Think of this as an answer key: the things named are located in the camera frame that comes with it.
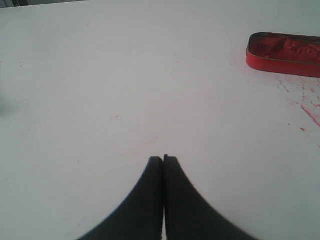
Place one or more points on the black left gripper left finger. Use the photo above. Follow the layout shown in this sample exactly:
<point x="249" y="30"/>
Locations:
<point x="140" y="215"/>

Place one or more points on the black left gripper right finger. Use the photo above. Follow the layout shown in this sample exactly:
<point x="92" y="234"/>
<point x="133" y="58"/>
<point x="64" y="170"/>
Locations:
<point x="188" y="216"/>

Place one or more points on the red ink paste tin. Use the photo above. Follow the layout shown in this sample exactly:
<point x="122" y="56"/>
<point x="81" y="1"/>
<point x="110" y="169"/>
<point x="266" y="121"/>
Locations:
<point x="284" y="54"/>

